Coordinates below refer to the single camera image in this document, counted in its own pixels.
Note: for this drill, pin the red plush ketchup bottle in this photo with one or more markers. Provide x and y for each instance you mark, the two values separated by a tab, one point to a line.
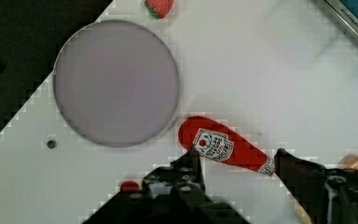
215	141

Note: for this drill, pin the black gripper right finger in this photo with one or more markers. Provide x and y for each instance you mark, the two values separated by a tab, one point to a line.
304	179

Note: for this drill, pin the round grey plate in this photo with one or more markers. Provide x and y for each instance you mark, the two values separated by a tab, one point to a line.
116	83

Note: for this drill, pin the small red plush tomato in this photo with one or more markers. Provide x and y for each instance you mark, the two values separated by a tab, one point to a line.
129	185

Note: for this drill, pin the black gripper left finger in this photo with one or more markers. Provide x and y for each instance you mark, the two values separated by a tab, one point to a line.
185	171

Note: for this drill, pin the plush strawberry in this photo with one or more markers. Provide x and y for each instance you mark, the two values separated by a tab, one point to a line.
159	9

